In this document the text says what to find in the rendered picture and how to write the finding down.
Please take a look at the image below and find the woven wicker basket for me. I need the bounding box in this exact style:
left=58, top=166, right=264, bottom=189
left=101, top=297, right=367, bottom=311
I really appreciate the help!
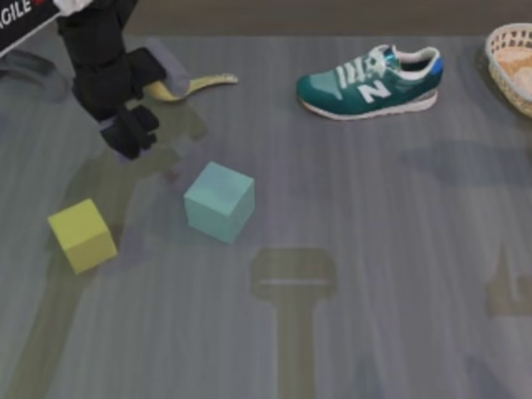
left=485, top=22, right=532, bottom=120

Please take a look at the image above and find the yellow banana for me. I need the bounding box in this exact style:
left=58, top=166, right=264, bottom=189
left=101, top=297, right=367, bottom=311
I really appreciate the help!
left=142, top=72, right=239, bottom=104

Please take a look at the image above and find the light blue cube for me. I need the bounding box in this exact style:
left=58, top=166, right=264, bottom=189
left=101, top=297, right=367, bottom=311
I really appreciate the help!
left=183, top=161, right=256, bottom=245

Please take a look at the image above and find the teal sneaker with white sole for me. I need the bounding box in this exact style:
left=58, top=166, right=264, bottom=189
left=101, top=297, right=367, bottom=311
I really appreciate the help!
left=295, top=45, right=446, bottom=122

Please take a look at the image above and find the yellow cube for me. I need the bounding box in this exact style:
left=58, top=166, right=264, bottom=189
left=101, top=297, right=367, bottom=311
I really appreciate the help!
left=47, top=198, right=118, bottom=276

